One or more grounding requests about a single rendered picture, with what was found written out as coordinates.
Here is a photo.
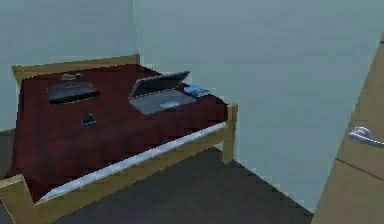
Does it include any wooden bed with red cover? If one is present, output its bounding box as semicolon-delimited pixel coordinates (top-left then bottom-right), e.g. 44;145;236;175
0;54;239;224

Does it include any silver door handle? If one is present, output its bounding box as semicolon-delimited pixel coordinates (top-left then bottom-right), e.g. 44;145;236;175
348;126;384;148

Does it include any tan wooden room door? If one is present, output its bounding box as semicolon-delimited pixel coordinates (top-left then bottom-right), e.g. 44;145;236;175
310;32;384;224

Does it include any grey laptop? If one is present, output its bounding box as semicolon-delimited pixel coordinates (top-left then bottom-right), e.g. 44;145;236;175
128;70;197;116

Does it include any small grey round object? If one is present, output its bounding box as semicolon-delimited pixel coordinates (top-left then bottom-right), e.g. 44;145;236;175
61;73;83;82

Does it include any blue book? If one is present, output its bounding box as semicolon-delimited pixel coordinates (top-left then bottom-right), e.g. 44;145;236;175
183;84;211;98

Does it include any small black phone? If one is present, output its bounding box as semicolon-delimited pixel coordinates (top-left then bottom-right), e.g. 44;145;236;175
81;113;98;127

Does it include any dark grey pillow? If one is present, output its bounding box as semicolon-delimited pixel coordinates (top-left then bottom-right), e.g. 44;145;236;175
45;81;101;105

